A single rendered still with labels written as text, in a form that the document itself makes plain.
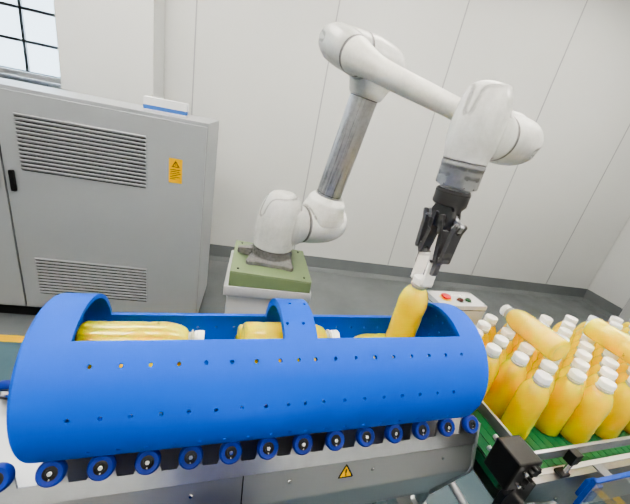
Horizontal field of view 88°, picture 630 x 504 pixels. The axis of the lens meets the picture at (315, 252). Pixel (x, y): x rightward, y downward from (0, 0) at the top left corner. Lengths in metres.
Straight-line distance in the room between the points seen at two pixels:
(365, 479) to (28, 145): 2.27
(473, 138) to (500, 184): 3.59
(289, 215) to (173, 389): 0.75
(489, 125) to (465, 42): 3.17
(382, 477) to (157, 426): 0.55
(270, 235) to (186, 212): 1.11
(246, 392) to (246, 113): 2.95
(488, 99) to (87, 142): 2.03
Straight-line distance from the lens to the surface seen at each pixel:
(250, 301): 1.25
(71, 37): 3.37
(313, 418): 0.69
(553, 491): 1.21
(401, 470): 0.98
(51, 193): 2.48
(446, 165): 0.76
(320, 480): 0.89
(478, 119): 0.74
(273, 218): 1.19
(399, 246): 3.96
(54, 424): 0.66
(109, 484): 0.82
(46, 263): 2.68
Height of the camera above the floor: 1.60
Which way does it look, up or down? 22 degrees down
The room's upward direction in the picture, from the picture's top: 12 degrees clockwise
